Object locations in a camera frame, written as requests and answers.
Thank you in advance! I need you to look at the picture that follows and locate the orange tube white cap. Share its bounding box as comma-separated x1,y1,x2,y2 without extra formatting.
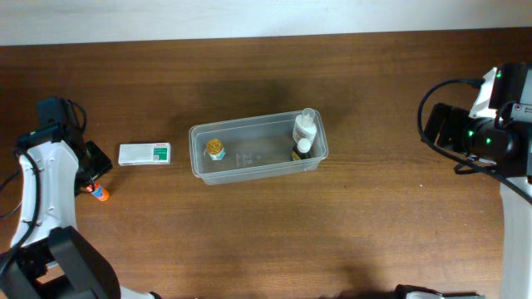
86,181,110,201

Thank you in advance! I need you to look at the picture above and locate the white green medicine box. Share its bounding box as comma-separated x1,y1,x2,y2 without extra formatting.
118,143,171,166

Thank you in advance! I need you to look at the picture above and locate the small jar gold lid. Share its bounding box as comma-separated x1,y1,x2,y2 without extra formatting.
206,139,225,160

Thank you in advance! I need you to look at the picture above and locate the white plastic bottle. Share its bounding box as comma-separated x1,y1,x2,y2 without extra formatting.
293,108,318,144

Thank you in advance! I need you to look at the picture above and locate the dark bottle white cap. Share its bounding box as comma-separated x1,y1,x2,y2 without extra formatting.
291,138,312,160

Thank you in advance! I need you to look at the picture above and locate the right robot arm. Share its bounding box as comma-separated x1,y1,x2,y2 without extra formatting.
416,62,531,298

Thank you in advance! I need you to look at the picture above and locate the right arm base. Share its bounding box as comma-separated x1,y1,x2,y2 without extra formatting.
394,284,486,299

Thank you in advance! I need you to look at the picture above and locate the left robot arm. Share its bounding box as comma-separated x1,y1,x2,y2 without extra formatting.
1,96,158,299

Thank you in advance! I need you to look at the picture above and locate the clear plastic container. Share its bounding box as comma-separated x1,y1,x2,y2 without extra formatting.
189,110,329,185

